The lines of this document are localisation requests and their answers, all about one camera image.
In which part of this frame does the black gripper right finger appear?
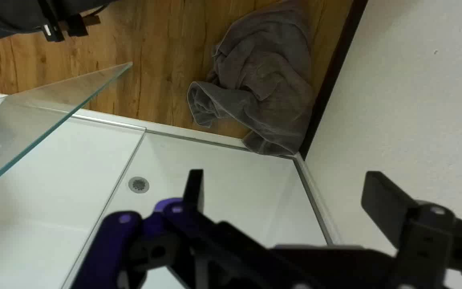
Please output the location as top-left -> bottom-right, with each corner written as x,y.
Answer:
361,171 -> 462,289

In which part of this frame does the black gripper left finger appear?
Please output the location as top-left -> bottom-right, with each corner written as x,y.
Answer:
72,169 -> 276,289

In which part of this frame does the glass shower door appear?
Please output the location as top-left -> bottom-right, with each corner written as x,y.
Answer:
0,63 -> 131,177

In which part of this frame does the round metal shower drain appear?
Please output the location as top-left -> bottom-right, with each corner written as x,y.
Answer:
128,177 -> 149,193

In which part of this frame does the dark bag with clip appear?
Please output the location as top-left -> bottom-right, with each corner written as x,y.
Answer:
0,0 -> 114,42

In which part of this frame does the grey towel on floor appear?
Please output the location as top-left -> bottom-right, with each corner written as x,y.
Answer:
186,0 -> 314,156

